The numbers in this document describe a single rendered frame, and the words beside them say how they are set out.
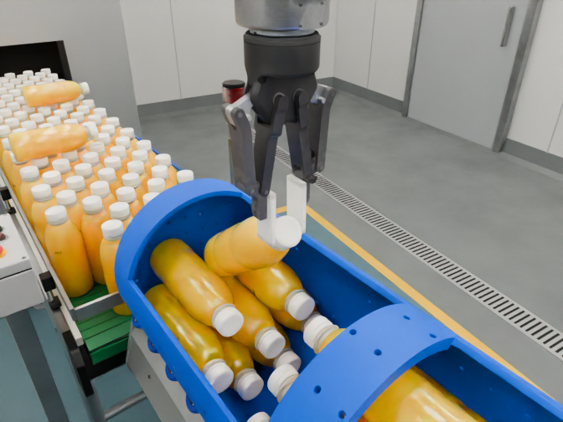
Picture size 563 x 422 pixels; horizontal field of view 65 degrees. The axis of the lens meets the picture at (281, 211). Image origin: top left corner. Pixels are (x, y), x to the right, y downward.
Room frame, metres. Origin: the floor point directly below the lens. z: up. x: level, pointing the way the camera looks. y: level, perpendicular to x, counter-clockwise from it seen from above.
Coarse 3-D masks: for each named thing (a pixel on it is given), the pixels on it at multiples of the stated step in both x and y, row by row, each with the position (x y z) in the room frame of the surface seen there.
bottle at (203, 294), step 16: (176, 240) 0.61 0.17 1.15; (160, 256) 0.58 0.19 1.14; (176, 256) 0.57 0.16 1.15; (192, 256) 0.57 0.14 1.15; (160, 272) 0.56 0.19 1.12; (176, 272) 0.54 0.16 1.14; (192, 272) 0.53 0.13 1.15; (208, 272) 0.53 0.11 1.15; (176, 288) 0.52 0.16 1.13; (192, 288) 0.50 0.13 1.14; (208, 288) 0.49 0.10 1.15; (224, 288) 0.50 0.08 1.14; (192, 304) 0.48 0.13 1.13; (208, 304) 0.47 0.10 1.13; (224, 304) 0.47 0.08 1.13; (208, 320) 0.46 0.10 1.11
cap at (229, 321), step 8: (224, 312) 0.46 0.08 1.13; (232, 312) 0.46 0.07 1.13; (216, 320) 0.45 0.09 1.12; (224, 320) 0.45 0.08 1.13; (232, 320) 0.45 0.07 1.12; (240, 320) 0.46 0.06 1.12; (216, 328) 0.45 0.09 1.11; (224, 328) 0.44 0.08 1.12; (232, 328) 0.45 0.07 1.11; (224, 336) 0.44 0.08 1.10
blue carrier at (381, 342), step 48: (192, 192) 0.62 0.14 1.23; (240, 192) 0.66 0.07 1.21; (144, 240) 0.55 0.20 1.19; (192, 240) 0.65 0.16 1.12; (144, 288) 0.59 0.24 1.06; (336, 288) 0.55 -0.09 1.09; (384, 288) 0.41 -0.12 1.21; (288, 336) 0.56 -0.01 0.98; (384, 336) 0.32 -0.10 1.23; (432, 336) 0.33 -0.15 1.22; (192, 384) 0.36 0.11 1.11; (336, 384) 0.27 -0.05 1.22; (384, 384) 0.27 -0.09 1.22; (480, 384) 0.36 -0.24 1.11; (528, 384) 0.28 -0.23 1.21
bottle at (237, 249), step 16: (240, 224) 0.50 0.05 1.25; (256, 224) 0.47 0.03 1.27; (224, 240) 0.51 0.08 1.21; (240, 240) 0.47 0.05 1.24; (256, 240) 0.46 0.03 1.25; (208, 256) 0.54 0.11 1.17; (224, 256) 0.50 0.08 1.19; (240, 256) 0.47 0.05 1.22; (256, 256) 0.45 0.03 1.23; (272, 256) 0.45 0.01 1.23; (224, 272) 0.52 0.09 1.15; (240, 272) 0.50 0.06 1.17
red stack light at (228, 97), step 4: (224, 88) 1.19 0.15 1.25; (240, 88) 1.19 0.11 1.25; (244, 88) 1.20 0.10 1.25; (224, 92) 1.19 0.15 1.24; (228, 92) 1.18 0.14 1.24; (232, 92) 1.18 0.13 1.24; (236, 92) 1.18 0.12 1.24; (240, 92) 1.19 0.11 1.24; (224, 96) 1.19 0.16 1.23; (228, 96) 1.18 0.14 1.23; (232, 96) 1.18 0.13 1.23; (236, 96) 1.18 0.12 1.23; (240, 96) 1.19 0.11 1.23; (224, 100) 1.19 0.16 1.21; (228, 100) 1.18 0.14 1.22; (232, 100) 1.18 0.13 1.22; (236, 100) 1.18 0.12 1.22
